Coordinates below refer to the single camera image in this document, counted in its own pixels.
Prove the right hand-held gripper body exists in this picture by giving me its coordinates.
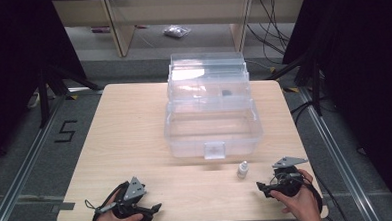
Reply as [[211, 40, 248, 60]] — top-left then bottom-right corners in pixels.
[[268, 155, 311, 199]]

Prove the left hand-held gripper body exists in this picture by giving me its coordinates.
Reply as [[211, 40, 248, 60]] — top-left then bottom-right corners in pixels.
[[110, 175, 149, 220]]

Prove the small white dropper bottle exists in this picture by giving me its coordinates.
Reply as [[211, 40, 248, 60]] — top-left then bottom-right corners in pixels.
[[235, 160, 250, 181]]

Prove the clear plastic storage box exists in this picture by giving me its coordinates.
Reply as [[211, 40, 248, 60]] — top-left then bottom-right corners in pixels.
[[159, 49, 265, 163]]

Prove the person's right hand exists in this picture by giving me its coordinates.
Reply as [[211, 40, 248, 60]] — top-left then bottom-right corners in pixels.
[[269, 167, 324, 221]]

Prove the black metal stand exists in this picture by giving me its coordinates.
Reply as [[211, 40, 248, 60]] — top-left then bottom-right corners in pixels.
[[265, 49, 328, 119], [35, 63, 103, 129]]

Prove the clear plastic bag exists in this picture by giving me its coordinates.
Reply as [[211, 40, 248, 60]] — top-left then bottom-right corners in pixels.
[[161, 24, 193, 40]]

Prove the light wooden shelf unit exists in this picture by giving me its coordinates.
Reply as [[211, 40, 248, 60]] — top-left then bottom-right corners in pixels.
[[51, 0, 308, 62]]

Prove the silver floor rail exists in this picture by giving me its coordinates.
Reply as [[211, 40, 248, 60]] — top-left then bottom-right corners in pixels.
[[0, 94, 73, 221], [297, 84, 381, 221]]

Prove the black cable bundle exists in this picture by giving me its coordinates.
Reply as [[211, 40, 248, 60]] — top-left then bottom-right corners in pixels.
[[244, 0, 294, 58]]

